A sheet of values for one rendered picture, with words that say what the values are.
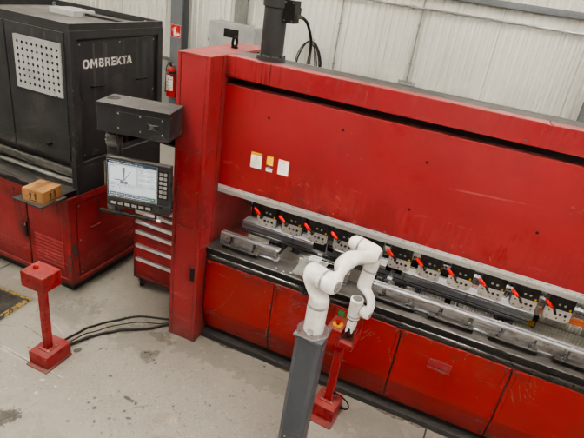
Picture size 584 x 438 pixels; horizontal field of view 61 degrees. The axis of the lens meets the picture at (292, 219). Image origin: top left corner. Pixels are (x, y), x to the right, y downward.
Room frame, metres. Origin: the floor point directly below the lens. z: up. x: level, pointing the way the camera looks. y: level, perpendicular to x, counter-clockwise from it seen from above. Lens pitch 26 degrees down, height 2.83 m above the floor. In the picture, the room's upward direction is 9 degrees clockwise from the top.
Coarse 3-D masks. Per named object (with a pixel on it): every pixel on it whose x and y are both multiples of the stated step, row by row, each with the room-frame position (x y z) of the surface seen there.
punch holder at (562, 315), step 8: (552, 296) 2.63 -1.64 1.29; (560, 296) 2.62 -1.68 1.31; (544, 304) 2.70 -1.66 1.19; (560, 304) 2.62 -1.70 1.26; (568, 304) 2.60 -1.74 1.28; (544, 312) 2.63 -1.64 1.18; (552, 312) 2.62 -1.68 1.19; (560, 312) 2.61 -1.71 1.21; (568, 312) 2.60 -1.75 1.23; (560, 320) 2.60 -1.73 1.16; (568, 320) 2.59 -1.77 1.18
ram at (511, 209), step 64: (256, 128) 3.33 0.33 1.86; (320, 128) 3.18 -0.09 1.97; (384, 128) 3.04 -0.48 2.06; (256, 192) 3.31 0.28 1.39; (320, 192) 3.16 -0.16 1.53; (384, 192) 3.01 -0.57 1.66; (448, 192) 2.89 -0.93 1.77; (512, 192) 2.77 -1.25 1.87; (576, 192) 2.67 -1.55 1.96; (512, 256) 2.73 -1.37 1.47; (576, 256) 2.63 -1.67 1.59
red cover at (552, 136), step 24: (240, 72) 3.36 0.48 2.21; (264, 72) 3.31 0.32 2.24; (288, 72) 3.25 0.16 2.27; (312, 72) 3.22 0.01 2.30; (336, 96) 3.14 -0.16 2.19; (360, 96) 3.09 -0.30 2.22; (384, 96) 3.04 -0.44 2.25; (408, 96) 2.99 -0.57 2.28; (432, 96) 3.01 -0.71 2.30; (432, 120) 2.94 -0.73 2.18; (456, 120) 2.90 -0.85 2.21; (480, 120) 2.85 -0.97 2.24; (504, 120) 2.81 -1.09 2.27; (528, 120) 2.77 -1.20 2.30; (528, 144) 2.76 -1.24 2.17; (552, 144) 2.72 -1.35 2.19; (576, 144) 2.69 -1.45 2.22
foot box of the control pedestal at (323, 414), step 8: (320, 392) 2.76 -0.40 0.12; (336, 392) 2.79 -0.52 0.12; (320, 400) 2.69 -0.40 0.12; (336, 400) 2.71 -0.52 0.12; (320, 408) 2.63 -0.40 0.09; (328, 408) 2.62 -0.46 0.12; (336, 408) 2.65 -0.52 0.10; (312, 416) 2.63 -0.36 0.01; (320, 416) 2.63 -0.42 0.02; (328, 416) 2.60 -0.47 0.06; (336, 416) 2.66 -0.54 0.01; (320, 424) 2.57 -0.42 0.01; (328, 424) 2.58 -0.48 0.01
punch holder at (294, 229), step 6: (288, 216) 3.22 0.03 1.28; (294, 216) 3.21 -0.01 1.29; (300, 216) 3.19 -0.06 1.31; (282, 222) 3.23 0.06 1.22; (288, 222) 3.22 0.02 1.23; (294, 222) 3.20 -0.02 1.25; (300, 222) 3.19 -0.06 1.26; (282, 228) 3.23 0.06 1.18; (288, 228) 3.21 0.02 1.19; (294, 228) 3.20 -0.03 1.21; (300, 228) 3.18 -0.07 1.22; (294, 234) 3.20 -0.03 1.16; (300, 234) 3.18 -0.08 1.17
